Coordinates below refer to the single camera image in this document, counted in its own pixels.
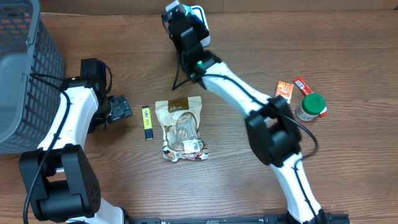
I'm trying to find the yellow glue stick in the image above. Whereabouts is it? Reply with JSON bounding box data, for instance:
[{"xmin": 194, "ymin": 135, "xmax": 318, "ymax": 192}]
[{"xmin": 142, "ymin": 106, "xmax": 154, "ymax": 140}]

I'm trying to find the brown white snack pouch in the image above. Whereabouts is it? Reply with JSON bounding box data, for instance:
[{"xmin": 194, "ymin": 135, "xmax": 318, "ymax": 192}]
[{"xmin": 155, "ymin": 96, "xmax": 208, "ymax": 162}]

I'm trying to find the orange tissue packet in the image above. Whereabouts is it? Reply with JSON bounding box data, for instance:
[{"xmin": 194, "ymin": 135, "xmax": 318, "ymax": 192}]
[{"xmin": 275, "ymin": 81, "xmax": 294, "ymax": 104}]

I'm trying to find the red snack stick packet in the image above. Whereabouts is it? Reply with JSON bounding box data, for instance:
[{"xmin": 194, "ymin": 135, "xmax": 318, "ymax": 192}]
[{"xmin": 294, "ymin": 77, "xmax": 327, "ymax": 117}]

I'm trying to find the green lid jar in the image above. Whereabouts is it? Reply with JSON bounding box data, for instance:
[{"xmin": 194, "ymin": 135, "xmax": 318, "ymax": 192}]
[{"xmin": 295, "ymin": 93, "xmax": 326, "ymax": 121}]

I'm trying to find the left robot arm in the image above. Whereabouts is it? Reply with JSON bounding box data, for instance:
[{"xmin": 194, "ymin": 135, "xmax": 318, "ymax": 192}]
[{"xmin": 19, "ymin": 58, "xmax": 133, "ymax": 223}]

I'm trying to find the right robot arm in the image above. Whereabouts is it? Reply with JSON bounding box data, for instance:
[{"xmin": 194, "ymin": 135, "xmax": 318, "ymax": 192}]
[{"xmin": 161, "ymin": 1, "xmax": 327, "ymax": 223}]

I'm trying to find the white barcode scanner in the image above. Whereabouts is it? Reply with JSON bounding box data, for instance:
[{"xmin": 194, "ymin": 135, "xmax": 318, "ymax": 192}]
[{"xmin": 190, "ymin": 5, "xmax": 211, "ymax": 47}]

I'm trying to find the grey plastic mesh basket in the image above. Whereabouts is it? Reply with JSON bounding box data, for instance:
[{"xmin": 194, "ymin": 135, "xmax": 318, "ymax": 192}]
[{"xmin": 1, "ymin": 0, "xmax": 65, "ymax": 155}]

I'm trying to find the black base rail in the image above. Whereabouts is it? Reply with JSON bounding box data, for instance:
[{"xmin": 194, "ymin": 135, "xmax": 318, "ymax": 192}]
[{"xmin": 125, "ymin": 213, "xmax": 351, "ymax": 224}]

